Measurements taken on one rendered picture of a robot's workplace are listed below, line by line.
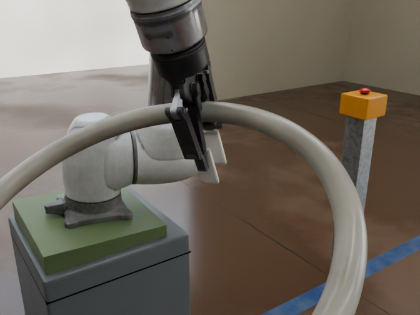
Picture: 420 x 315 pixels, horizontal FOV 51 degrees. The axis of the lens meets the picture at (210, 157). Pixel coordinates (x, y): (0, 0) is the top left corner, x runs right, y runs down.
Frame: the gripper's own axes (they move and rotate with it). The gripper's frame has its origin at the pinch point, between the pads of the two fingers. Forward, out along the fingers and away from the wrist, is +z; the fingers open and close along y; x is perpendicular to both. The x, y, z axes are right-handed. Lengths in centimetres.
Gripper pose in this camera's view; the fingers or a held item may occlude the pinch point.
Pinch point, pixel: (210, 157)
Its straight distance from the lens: 71.0
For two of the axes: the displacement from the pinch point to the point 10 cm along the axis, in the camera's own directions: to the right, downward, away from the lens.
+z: 2.2, 7.5, 6.2
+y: -2.9, 6.6, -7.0
